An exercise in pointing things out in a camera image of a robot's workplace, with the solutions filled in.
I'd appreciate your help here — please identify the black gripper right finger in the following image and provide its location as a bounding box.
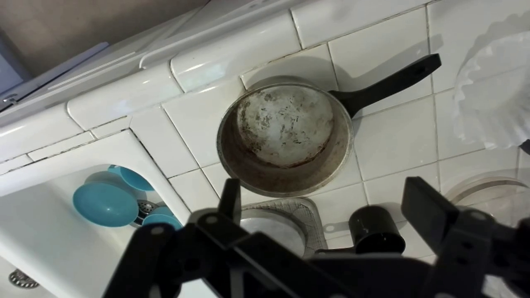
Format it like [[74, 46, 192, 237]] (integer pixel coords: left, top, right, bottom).
[[400, 176, 530, 298]]

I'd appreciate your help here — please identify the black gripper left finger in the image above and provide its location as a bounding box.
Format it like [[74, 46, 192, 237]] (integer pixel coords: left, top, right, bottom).
[[104, 176, 354, 298]]

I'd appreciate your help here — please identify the black measuring cup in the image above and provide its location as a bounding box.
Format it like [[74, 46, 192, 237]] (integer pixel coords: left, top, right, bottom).
[[347, 205, 407, 255]]

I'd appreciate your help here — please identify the small teal cup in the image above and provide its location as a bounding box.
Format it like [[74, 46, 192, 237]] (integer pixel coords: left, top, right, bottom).
[[105, 164, 155, 194], [139, 204, 183, 232]]

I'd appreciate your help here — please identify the white paper coffee filter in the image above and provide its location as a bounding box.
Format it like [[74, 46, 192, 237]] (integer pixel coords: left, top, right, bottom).
[[448, 30, 530, 151]]

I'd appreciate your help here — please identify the large teal cup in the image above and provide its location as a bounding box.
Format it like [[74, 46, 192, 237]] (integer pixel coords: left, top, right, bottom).
[[71, 180, 139, 228]]

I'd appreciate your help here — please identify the white lower cabinet door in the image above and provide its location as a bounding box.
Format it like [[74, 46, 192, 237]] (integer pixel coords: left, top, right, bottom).
[[0, 0, 299, 121]]

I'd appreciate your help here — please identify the white sink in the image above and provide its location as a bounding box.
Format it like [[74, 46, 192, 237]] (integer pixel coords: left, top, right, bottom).
[[0, 129, 192, 298]]

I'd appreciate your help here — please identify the metal sink drain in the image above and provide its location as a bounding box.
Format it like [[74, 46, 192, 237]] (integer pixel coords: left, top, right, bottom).
[[6, 268, 39, 290]]

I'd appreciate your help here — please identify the silver pot with black handle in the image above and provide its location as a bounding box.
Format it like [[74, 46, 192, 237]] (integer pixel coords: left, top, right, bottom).
[[215, 53, 443, 199]]

